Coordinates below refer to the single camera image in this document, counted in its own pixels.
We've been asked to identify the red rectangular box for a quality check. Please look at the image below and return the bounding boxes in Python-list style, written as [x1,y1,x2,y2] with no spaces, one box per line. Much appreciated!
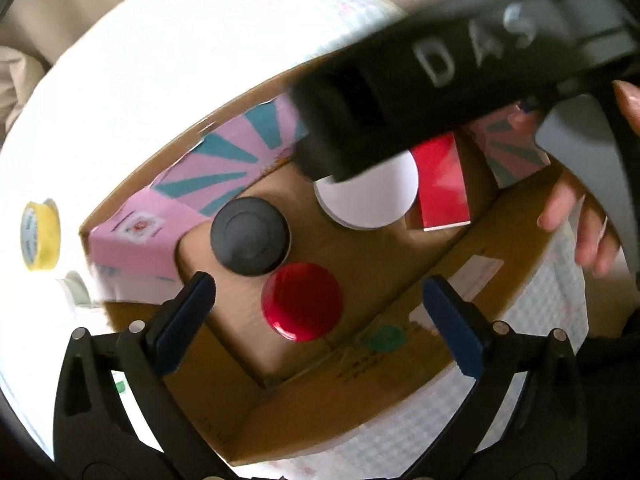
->
[406,132,471,232]

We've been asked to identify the yellow tape roll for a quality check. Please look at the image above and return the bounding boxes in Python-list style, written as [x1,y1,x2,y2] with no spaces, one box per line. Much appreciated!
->
[21,200,61,271]

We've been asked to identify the black lidded round jar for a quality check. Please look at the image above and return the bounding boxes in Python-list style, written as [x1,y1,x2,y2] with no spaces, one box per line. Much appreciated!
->
[209,196,292,276]

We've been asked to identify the white earbuds case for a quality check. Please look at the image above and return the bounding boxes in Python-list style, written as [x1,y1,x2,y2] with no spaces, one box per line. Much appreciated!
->
[63,271,101,309]

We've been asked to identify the person right hand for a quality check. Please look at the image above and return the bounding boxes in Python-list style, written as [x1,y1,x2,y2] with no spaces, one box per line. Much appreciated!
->
[506,79,640,279]

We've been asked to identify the red lidded jar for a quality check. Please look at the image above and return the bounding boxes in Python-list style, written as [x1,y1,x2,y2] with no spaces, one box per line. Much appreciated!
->
[262,262,344,342]

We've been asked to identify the pink cardboard box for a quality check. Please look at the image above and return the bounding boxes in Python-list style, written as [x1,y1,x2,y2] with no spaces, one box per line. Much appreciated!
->
[80,68,589,469]

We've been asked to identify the white lid green jar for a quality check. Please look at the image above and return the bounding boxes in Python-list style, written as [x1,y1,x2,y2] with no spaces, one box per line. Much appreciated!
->
[314,151,419,231]

